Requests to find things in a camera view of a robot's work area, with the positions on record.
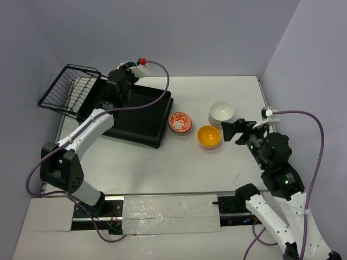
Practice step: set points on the white cardboard sheet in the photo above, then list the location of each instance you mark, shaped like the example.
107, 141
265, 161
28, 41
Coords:
45, 220

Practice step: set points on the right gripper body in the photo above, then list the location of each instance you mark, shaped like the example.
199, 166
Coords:
252, 138

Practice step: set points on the white taped sheet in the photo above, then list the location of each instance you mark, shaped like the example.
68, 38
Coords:
155, 215

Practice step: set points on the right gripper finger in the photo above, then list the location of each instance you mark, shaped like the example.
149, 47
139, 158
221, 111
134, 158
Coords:
229, 133
238, 126

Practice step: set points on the black mounting rail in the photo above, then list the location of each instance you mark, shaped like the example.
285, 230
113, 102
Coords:
111, 219

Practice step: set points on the blue patterned bowl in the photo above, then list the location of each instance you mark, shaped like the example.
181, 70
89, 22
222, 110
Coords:
130, 64

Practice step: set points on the black wire dish rack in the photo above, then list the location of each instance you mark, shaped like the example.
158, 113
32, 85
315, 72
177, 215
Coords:
70, 89

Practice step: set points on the orange floral bowl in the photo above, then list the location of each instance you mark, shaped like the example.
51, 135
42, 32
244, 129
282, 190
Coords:
179, 121

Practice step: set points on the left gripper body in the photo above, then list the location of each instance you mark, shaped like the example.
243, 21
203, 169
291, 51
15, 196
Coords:
119, 87

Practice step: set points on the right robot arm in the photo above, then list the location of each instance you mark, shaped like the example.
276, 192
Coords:
299, 236

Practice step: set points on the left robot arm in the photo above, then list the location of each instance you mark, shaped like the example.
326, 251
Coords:
60, 164

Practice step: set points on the black drainer tray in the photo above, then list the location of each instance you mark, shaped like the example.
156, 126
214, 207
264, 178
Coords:
144, 126

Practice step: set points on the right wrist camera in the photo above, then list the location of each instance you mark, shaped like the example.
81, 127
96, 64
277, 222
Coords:
269, 117

